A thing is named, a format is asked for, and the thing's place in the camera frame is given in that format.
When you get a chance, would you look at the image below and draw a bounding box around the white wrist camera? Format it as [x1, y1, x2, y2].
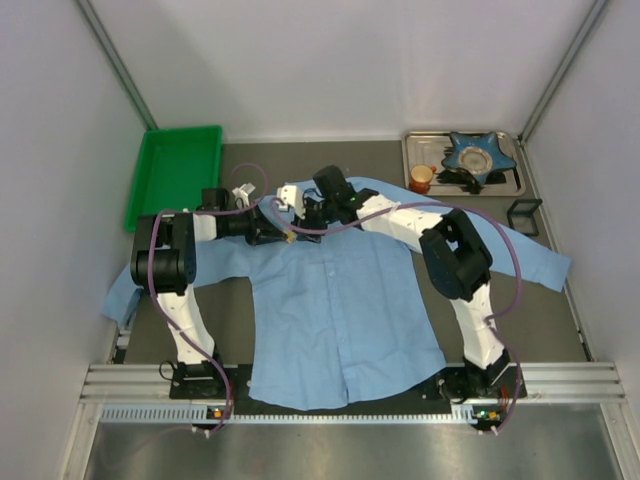
[276, 185, 306, 219]
[232, 183, 256, 209]

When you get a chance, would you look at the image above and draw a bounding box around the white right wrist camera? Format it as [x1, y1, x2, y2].
[276, 185, 306, 219]

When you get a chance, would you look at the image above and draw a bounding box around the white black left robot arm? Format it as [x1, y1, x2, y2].
[130, 184, 287, 396]

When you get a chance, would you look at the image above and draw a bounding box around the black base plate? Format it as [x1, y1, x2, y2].
[169, 363, 527, 416]

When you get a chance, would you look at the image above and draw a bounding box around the black comb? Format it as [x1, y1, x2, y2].
[437, 170, 484, 195]

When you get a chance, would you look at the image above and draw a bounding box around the black brooch box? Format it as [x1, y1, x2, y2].
[506, 198, 543, 237]

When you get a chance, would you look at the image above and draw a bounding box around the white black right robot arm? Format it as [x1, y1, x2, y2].
[278, 165, 510, 393]

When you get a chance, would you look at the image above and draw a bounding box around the silver metal tray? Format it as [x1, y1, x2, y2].
[402, 131, 525, 197]

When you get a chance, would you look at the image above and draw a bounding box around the green plastic tray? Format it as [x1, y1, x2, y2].
[124, 125, 223, 233]

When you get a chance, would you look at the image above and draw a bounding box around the blue star-shaped dish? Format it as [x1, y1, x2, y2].
[441, 132, 516, 185]

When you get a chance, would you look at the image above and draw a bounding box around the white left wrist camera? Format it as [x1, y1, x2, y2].
[232, 183, 256, 209]

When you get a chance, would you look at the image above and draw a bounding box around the light blue button shirt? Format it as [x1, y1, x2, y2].
[102, 175, 572, 411]

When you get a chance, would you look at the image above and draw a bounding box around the orange cup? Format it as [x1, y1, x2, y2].
[409, 165, 437, 195]

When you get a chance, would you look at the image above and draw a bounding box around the white slotted cable duct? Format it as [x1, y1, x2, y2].
[99, 402, 506, 426]

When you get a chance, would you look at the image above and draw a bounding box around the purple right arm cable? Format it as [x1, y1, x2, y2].
[269, 195, 525, 431]

